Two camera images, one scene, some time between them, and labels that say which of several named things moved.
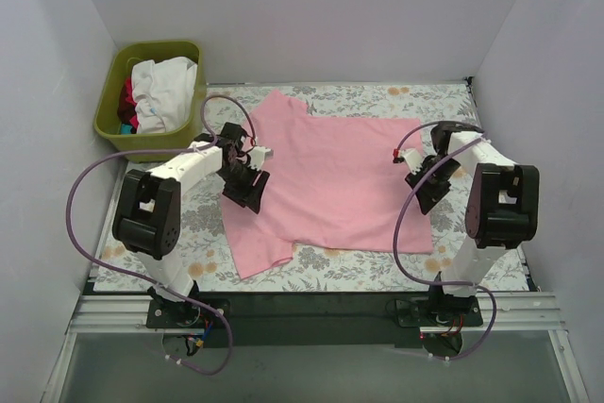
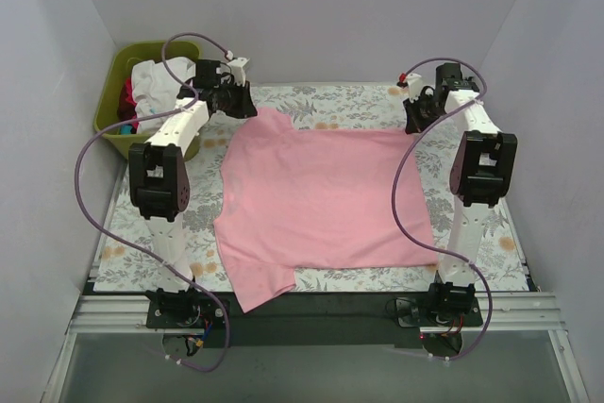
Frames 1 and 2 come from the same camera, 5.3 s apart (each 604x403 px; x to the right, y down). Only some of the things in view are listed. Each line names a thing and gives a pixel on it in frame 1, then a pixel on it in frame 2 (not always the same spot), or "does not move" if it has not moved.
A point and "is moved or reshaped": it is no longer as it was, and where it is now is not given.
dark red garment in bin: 126,106 does not move
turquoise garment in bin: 125,128 does not move
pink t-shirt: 334,186 is moved or reshaped
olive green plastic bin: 108,109 does not move
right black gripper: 428,180 -> 419,111
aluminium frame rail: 112,313 does not move
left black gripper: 241,176 -> 237,101
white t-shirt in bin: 164,93 does not move
